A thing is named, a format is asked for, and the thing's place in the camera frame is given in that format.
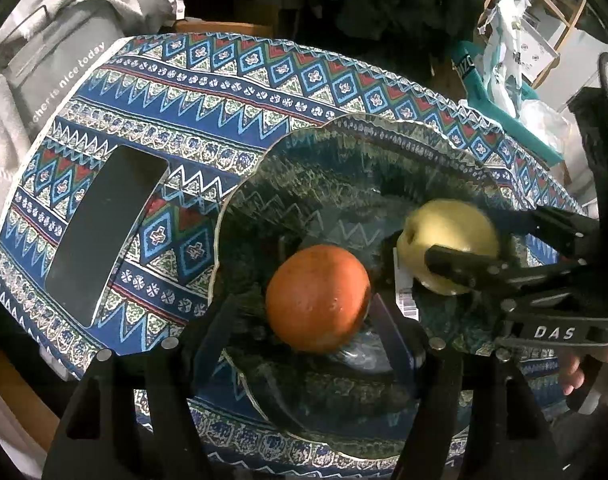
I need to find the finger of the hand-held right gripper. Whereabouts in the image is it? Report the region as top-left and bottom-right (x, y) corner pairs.
(493, 206), (601, 262)
(424, 243), (591, 307)

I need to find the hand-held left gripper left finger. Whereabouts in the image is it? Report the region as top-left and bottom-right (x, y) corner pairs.
(41, 292), (245, 480)

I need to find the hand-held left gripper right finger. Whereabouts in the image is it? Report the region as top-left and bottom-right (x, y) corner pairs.
(371, 292), (567, 480)

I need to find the yellow apple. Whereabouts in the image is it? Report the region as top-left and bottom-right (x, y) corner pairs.
(396, 199), (501, 296)

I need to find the large orange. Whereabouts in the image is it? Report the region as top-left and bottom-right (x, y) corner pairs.
(265, 246), (372, 353)

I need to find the dark glass bowl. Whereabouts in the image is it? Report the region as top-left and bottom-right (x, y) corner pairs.
(211, 112), (522, 461)

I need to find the person's right hand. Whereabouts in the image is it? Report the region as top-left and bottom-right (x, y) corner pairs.
(559, 340), (608, 413)

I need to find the clear plastic bag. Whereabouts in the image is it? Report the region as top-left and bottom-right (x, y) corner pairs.
(519, 100), (577, 156)

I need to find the black smartphone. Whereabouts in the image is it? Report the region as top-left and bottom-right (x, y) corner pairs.
(46, 144), (169, 328)

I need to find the teal box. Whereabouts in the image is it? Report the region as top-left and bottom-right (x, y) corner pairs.
(451, 40), (570, 166)

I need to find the white printed plastic bag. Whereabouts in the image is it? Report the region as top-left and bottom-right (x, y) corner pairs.
(476, 0), (530, 116)

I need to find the wooden shelf rack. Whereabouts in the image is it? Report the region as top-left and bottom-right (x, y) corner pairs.
(476, 0), (590, 91)

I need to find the blue patterned tablecloth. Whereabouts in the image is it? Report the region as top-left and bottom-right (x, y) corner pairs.
(0, 34), (585, 480)

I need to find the dark hanging coat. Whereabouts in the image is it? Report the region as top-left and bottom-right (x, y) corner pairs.
(294, 0), (495, 53)

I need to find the grey printed bag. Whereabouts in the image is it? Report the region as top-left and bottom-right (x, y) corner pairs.
(6, 7), (122, 133)

